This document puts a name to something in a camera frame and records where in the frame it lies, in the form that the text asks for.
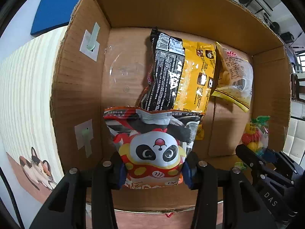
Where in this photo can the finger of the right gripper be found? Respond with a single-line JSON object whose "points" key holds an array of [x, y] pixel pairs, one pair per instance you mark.
{"points": [[283, 164], [260, 167]]}

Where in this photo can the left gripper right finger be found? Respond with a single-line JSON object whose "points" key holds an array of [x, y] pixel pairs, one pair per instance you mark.
{"points": [[242, 205]]}

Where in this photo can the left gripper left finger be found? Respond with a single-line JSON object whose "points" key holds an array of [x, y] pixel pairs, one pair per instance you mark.
{"points": [[66, 205]]}

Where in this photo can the colourful candy bag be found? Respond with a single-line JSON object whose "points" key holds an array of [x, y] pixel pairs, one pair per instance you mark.
{"points": [[255, 136]]}

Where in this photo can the yellow clear snack bag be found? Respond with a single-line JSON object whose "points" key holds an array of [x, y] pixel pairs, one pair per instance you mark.
{"points": [[235, 78]]}

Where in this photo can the orange panda snack bag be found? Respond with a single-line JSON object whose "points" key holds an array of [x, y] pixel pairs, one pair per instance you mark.
{"points": [[152, 145]]}

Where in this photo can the yellow black noodle packet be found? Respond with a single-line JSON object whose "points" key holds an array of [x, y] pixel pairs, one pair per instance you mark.
{"points": [[182, 75]]}

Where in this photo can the white quilted chair right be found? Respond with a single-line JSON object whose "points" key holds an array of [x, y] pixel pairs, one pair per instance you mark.
{"points": [[294, 144]]}

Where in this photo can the striped cat table mat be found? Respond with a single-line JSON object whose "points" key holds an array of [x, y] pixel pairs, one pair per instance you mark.
{"points": [[26, 83]]}

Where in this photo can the dark wooden chair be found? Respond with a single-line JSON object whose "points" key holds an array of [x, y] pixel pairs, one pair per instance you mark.
{"points": [[296, 88]]}

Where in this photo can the black floor speaker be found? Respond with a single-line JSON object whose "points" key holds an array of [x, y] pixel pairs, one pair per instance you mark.
{"points": [[287, 37]]}

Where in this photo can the small barbell on floor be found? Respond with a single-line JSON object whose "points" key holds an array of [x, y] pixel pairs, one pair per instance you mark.
{"points": [[274, 26]]}

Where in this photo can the grey padded chair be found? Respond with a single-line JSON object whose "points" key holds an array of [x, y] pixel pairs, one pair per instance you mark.
{"points": [[266, 5]]}

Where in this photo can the blue seat cushion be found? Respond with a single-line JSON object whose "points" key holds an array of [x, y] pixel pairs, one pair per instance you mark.
{"points": [[52, 14]]}

